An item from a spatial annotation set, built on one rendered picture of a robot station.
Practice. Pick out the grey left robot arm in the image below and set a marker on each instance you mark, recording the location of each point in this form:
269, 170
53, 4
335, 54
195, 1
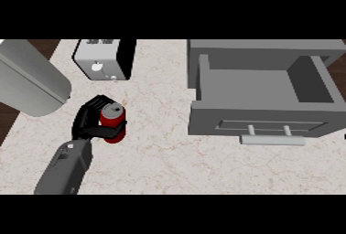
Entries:
62, 170

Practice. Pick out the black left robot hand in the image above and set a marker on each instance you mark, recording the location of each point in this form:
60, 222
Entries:
85, 122

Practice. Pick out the grey drawer front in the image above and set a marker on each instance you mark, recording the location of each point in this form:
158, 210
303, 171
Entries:
264, 120

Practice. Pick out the red can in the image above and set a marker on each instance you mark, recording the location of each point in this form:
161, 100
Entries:
112, 117

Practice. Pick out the grey open drawer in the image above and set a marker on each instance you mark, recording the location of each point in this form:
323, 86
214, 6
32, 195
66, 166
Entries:
264, 88

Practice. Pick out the white and black toaster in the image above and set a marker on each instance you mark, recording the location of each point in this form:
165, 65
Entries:
100, 59

